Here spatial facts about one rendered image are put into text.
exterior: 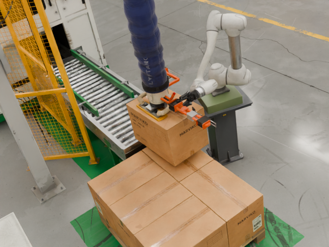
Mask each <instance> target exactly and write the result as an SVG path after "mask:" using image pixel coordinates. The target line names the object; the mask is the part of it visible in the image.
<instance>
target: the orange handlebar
mask: <svg viewBox="0 0 329 247"><path fill-rule="evenodd" d="M166 73H167V75H168V76H170V77H172V78H173V79H175V80H174V81H172V82H170V83H169V86H171V85H173V84H175V83H176V82H178V81H179V80H180V79H179V78H178V77H176V76H174V75H173V74H171V73H169V72H166ZM165 98H167V99H168V100H169V99H170V98H169V97H168V96H166V95H165ZM161 100H162V101H164V102H165V103H167V104H168V102H169V101H167V100H165V99H164V98H161ZM180 107H181V108H179V107H176V109H177V110H178V111H179V112H180V113H181V114H185V115H187V112H190V111H191V110H189V109H188V107H186V106H183V105H180ZM196 117H197V118H200V117H201V116H199V115H196ZM192 119H193V120H194V121H196V118H195V117H193V118H192ZM210 124H211V123H210V122H209V123H208V124H206V125H205V127H208V126H210Z"/></svg>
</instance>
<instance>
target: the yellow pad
mask: <svg viewBox="0 0 329 247"><path fill-rule="evenodd" d="M144 101H145V100H144ZM149 104H150V103H148V102H147V101H145V103H144V104H143V105H141V103H139V104H137V105H136V107H137V108H139V109H140V110H142V111H143V112H145V113H146V114H148V115H149V116H151V117H152V118H154V119H155V120H156V121H158V122H159V121H161V120H163V119H164V118H166V117H167V114H165V115H163V116H157V112H158V111H160V110H159V109H158V108H156V109H154V110H152V111H149V110H148V109H146V108H145V107H146V106H148V105H149Z"/></svg>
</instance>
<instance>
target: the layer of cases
mask: <svg viewBox="0 0 329 247"><path fill-rule="evenodd" d="M87 184H88V186H89V189H90V191H91V194H92V196H93V199H94V202H95V204H96V207H97V210H98V212H99V213H100V215H101V216H102V217H103V218H104V219H105V221H106V222H107V223H108V224H109V225H110V226H111V228H112V229H113V230H114V231H115V232H116V234H117V235H118V236H119V237H120V238H121V239H122V240H123V241H124V243H125V244H126V245H127V246H128V247H239V246H241V245H242V244H243V243H245V242H246V241H247V240H249V239H250V238H251V237H252V236H254V235H255V234H256V233H258V232H259V231H260V230H261V229H263V228H264V203H263V194H262V193H260V192H259V191H257V190H256V189H255V188H253V187H252V186H250V185H249V184H248V183H246V182H245V181H243V180H242V179H241V178H239V177H238V176H236V175H235V174H234V173H232V172H231V171H230V170H228V169H227V168H225V167H224V166H222V165H221V164H220V163H218V162H217V161H215V160H214V159H213V158H211V157H210V156H208V155H207V154H206V153H204V152H203V151H202V150H199V151H197V152H196V153H195V154H193V155H192V156H190V157H189V158H187V159H186V160H184V161H183V162H181V163H180V164H179V165H177V166H176V167H175V166H173V165H172V164H170V163H169V162H167V161H166V160H164V159H163V158H162V157H160V156H159V155H158V154H156V153H155V152H154V151H152V150H151V149H149V148H148V147H146V148H144V149H143V150H141V151H139V152H138V153H136V154H134V155H132V156H131V157H129V158H127V159H126V160H124V161H122V162H121V163H119V164H117V165H116V166H114V167H112V168H110V169H109V170H107V171H106V172H104V173H102V174H100V175H99V176H97V177H95V178H94V179H92V180H90V181H89V182H87Z"/></svg>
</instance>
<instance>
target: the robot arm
mask: <svg viewBox="0 0 329 247"><path fill-rule="evenodd" d="M246 25H247V21H246V17H244V16H243V15H240V14H234V13H227V14H221V13H220V12H219V11H217V10H213V11H211V12H210V14H209V16H208V20H207V49H206V52H205V55H204V57H203V59H202V62H201V64H200V67H199V69H198V72H197V76H196V79H195V80H194V81H193V84H192V85H191V87H190V91H191V92H189V91H187V92H186V93H185V94H183V95H181V96H180V97H179V99H178V100H177V101H176V102H175V103H173V104H172V105H173V106H175V105H176V104H178V103H180V102H181V101H183V100H186V101H185V102H184V103H183V106H186V107H188V106H190V105H192V102H193V101H194V100H196V99H200V98H201V97H203V96H205V95H208V94H210V93H211V94H212V96H213V97H215V96H217V95H219V94H222V93H225V92H229V91H230V89H229V88H228V87H227V86H226V85H234V86H241V85H246V84H248V83H249V82H250V80H251V72H250V71H249V70H248V69H246V68H245V66H244V64H242V59H241V44H240V33H241V31H242V30H244V29H245V27H246ZM219 30H225V32H226V34H227V35H228V41H229V51H230V61H231V65H230V66H229V68H225V67H224V66H223V65H222V64H219V63H215V64H212V65H211V67H210V70H209V73H208V78H209V80H207V81H204V79H203V75H204V71H205V69H206V67H207V64H208V62H209V60H210V58H211V56H212V53H213V51H214V47H215V43H216V39H217V36H218V32H219Z"/></svg>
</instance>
